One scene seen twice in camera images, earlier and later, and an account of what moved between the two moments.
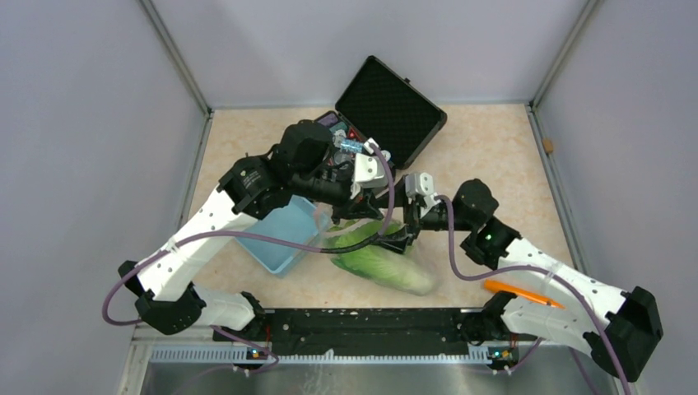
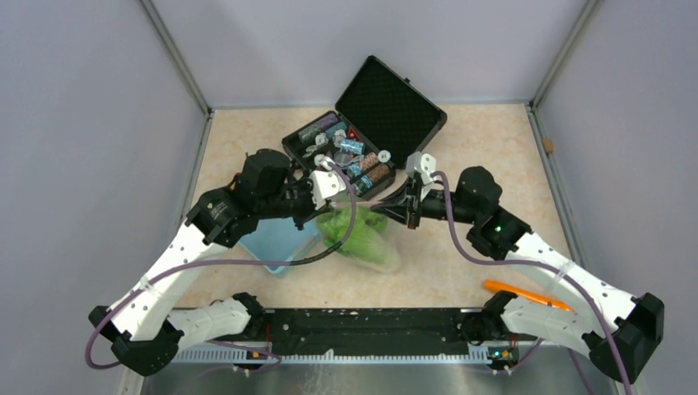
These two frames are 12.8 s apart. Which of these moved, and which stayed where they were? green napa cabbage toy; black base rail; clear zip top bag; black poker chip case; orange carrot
Moved: green napa cabbage toy; clear zip top bag
Stayed: black poker chip case; black base rail; orange carrot
